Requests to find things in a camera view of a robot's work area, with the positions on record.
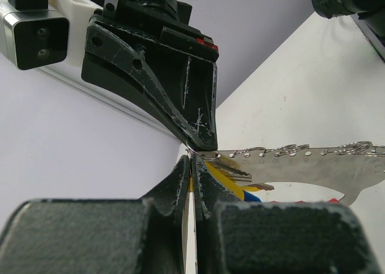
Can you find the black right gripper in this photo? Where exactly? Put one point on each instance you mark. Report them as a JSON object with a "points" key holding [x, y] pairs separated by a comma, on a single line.
{"points": [[146, 52]]}

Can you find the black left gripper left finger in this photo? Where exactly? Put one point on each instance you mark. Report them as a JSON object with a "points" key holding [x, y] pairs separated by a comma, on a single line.
{"points": [[100, 235]]}

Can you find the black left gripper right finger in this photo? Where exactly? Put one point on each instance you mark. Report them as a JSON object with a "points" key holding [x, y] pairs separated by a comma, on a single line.
{"points": [[236, 236]]}

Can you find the yellow tag key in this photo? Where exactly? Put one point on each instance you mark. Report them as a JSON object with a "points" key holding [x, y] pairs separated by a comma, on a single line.
{"points": [[225, 175], [258, 187]]}

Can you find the metal keyring holder red handle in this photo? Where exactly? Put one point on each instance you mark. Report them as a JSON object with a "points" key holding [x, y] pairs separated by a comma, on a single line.
{"points": [[348, 169]]}

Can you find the blue tag key on holder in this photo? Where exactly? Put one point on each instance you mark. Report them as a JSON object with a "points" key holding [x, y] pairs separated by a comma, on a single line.
{"points": [[251, 196]]}

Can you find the yellow tag key on holder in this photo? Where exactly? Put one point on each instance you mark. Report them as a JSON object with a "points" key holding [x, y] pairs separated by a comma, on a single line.
{"points": [[258, 187]]}

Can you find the right aluminium frame post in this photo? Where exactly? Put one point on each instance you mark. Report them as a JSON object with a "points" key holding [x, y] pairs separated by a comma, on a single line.
{"points": [[71, 77]]}

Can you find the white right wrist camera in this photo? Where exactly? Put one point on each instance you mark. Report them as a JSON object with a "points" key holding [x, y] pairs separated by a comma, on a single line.
{"points": [[37, 33]]}

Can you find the aluminium mounting rail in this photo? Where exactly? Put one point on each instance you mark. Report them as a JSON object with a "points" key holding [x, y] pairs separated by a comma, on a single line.
{"points": [[376, 42]]}

